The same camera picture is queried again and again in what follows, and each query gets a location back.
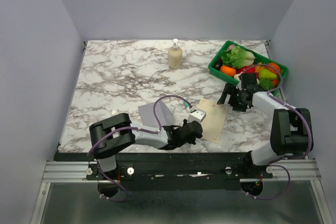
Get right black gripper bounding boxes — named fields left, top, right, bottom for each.
left=217, top=82, right=248, bottom=113

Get grey envelope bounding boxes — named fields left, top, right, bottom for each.
left=138, top=101, right=174, bottom=127

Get green white glue stick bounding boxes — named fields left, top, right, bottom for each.
left=184, top=101, right=193, bottom=110

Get beige letter paper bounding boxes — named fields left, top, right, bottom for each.
left=197, top=99, right=228, bottom=144

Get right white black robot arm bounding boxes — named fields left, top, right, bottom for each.
left=217, top=73, right=313, bottom=178

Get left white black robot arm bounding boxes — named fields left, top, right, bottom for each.
left=88, top=110, right=206, bottom=179

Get white toy radish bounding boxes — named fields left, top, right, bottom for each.
left=234, top=73, right=241, bottom=81

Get orange toy fruit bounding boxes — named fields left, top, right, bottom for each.
left=220, top=65, right=236, bottom=78

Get red toy pepper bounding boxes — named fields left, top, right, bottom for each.
left=236, top=66, right=255, bottom=74

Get green plastic basket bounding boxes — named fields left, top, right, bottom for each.
left=208, top=41, right=289, bottom=91

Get dark toy eggplant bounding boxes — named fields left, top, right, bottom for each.
left=214, top=61, right=223, bottom=70

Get green toy lettuce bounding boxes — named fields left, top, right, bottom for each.
left=221, top=45, right=255, bottom=69

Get yellow toy pepper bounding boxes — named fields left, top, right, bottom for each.
left=255, top=62, right=265, bottom=73

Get green toy pear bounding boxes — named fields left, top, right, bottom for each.
left=258, top=69, right=277, bottom=81

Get green toy leaf vegetable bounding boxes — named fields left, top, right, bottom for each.
left=259, top=79, right=274, bottom=91

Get orange toy tomato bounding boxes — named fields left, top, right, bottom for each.
left=265, top=62, right=281, bottom=76

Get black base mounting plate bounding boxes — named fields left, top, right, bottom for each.
left=54, top=153, right=313, bottom=195

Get beige soap pump bottle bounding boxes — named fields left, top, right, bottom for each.
left=168, top=38, right=183, bottom=69

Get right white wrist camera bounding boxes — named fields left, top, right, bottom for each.
left=236, top=77, right=242, bottom=90

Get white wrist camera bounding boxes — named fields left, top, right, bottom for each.
left=236, top=77, right=242, bottom=90
left=187, top=109, right=206, bottom=124

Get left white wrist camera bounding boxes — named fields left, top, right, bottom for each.
left=187, top=109, right=206, bottom=124

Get aluminium frame rail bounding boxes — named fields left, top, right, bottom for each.
left=42, top=159, right=322, bottom=183

